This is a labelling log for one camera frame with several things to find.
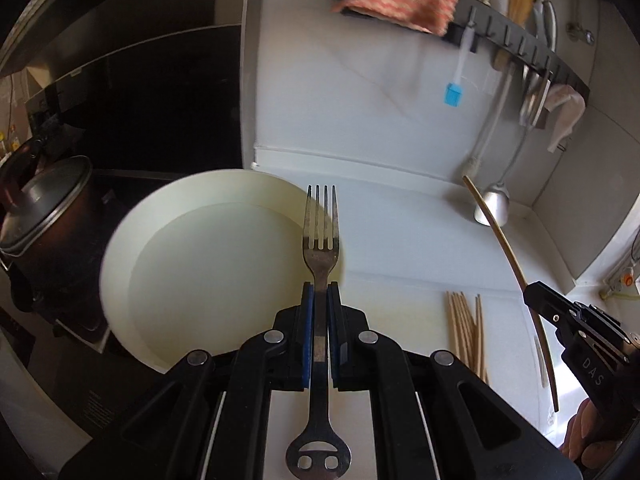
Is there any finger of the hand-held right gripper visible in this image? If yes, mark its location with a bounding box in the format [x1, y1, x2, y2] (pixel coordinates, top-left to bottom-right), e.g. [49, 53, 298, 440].
[523, 281, 581, 335]

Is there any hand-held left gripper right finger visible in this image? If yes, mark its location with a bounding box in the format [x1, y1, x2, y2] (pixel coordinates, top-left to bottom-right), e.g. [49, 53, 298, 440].
[326, 281, 583, 480]

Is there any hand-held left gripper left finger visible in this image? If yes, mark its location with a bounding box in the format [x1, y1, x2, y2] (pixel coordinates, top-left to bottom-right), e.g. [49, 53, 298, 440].
[59, 282, 315, 480]

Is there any metal fork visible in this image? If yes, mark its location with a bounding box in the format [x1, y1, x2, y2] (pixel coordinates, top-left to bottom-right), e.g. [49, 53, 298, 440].
[285, 185, 352, 480]

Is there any wooden chopstick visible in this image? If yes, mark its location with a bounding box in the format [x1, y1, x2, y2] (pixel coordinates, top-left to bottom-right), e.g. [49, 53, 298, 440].
[451, 293, 472, 368]
[457, 292, 480, 374]
[476, 294, 486, 377]
[462, 175, 560, 413]
[445, 293, 465, 362]
[462, 291, 488, 382]

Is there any white bowl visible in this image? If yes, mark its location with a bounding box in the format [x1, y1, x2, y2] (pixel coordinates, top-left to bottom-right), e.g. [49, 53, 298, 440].
[99, 168, 347, 375]

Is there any person's right hand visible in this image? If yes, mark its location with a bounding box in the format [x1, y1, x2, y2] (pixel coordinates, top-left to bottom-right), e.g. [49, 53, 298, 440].
[565, 397, 608, 466]

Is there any white cutting board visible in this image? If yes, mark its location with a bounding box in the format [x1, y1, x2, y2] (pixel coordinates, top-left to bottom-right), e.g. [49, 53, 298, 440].
[270, 270, 558, 480]

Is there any metal spatula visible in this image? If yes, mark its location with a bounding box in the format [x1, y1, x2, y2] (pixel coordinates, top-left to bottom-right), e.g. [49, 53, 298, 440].
[472, 0, 558, 227]

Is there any white bottle brush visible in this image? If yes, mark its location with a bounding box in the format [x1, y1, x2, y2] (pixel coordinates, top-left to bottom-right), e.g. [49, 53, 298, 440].
[462, 60, 513, 177]

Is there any white cloth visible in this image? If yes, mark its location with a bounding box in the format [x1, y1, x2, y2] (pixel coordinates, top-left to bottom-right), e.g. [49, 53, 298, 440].
[542, 85, 586, 154]

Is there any black stove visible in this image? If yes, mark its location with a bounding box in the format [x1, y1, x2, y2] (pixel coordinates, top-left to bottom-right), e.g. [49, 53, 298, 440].
[0, 167, 173, 436]

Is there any blue silicone brush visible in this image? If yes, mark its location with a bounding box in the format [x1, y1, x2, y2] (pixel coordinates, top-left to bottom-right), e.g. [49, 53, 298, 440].
[444, 20, 476, 107]

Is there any dark cooking pot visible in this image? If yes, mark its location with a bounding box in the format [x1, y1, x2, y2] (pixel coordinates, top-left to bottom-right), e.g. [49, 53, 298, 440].
[0, 137, 108, 346]

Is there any glass pot lid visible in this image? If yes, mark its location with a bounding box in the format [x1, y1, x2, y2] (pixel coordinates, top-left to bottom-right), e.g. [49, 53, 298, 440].
[0, 156, 94, 253]

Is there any wooden spatula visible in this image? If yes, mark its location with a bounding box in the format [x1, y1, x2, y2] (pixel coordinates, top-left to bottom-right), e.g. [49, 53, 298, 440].
[492, 0, 534, 71]

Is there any range hood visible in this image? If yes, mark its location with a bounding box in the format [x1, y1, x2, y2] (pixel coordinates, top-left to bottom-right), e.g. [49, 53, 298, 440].
[0, 0, 246, 78]

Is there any yellow gas hose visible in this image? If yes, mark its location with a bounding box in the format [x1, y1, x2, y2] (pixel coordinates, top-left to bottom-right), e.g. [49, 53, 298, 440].
[599, 282, 640, 303]

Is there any black wall rack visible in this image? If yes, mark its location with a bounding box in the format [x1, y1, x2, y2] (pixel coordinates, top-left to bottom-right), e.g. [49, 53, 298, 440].
[325, 0, 592, 100]

